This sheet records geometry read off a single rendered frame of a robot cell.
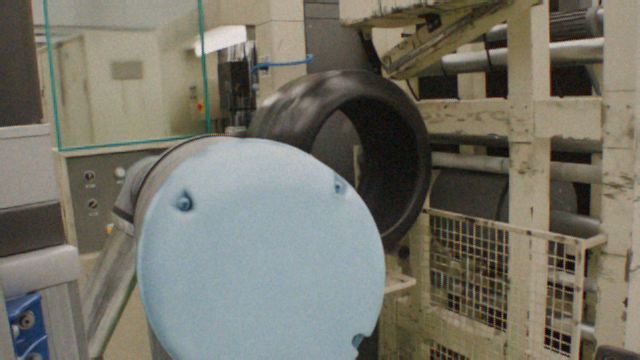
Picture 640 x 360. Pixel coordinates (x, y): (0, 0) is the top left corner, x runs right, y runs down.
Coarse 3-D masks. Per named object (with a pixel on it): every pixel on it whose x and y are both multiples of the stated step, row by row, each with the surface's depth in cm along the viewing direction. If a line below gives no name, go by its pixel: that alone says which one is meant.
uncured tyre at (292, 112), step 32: (288, 96) 151; (320, 96) 146; (352, 96) 150; (384, 96) 156; (256, 128) 156; (288, 128) 144; (320, 128) 146; (384, 128) 187; (416, 128) 163; (384, 160) 191; (416, 160) 178; (384, 192) 190; (416, 192) 166; (384, 224) 180
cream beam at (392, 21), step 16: (352, 0) 180; (368, 0) 173; (384, 0) 166; (400, 0) 160; (416, 0) 154; (432, 0) 149; (448, 0) 144; (464, 0) 143; (480, 0) 144; (496, 0) 144; (352, 16) 181; (368, 16) 174; (384, 16) 169; (400, 16) 170; (416, 16) 171
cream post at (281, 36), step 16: (256, 0) 184; (272, 0) 176; (288, 0) 179; (256, 16) 185; (272, 16) 177; (288, 16) 180; (272, 32) 177; (288, 32) 180; (272, 48) 178; (288, 48) 181; (304, 48) 184; (304, 64) 185; (272, 80) 181; (288, 80) 182
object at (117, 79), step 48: (48, 0) 168; (96, 0) 175; (144, 0) 184; (192, 0) 193; (48, 48) 169; (96, 48) 177; (144, 48) 186; (192, 48) 195; (96, 96) 179; (144, 96) 188; (192, 96) 197; (96, 144) 181
